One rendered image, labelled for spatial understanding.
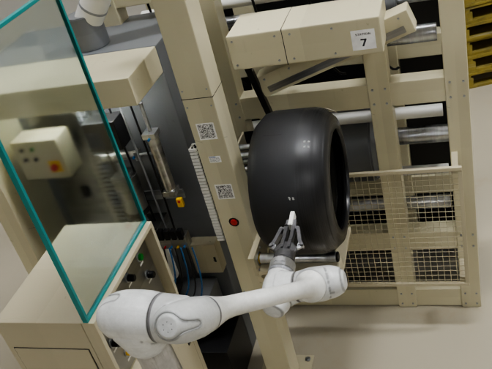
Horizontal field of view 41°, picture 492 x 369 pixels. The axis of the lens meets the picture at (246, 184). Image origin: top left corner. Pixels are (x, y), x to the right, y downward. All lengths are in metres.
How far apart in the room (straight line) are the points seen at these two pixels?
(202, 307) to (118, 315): 0.22
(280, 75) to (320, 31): 0.35
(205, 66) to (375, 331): 1.85
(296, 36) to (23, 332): 1.47
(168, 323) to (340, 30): 1.39
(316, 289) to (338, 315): 1.75
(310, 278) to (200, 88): 0.87
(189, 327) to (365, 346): 2.06
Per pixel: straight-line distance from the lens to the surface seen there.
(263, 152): 2.49
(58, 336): 2.39
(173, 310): 1.66
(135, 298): 1.77
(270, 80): 2.88
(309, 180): 2.43
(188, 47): 2.46
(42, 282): 2.56
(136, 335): 1.76
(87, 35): 2.93
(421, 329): 3.69
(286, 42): 2.64
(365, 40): 2.60
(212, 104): 2.54
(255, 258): 2.81
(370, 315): 3.79
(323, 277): 2.09
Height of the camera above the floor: 2.66
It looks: 32 degrees down
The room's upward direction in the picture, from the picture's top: 16 degrees counter-clockwise
